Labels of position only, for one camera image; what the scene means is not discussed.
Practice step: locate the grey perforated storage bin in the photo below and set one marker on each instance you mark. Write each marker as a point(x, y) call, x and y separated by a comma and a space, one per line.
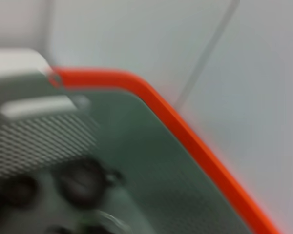
point(141, 151)

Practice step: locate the small black clay teapot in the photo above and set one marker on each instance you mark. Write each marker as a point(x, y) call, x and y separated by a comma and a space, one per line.
point(80, 182)

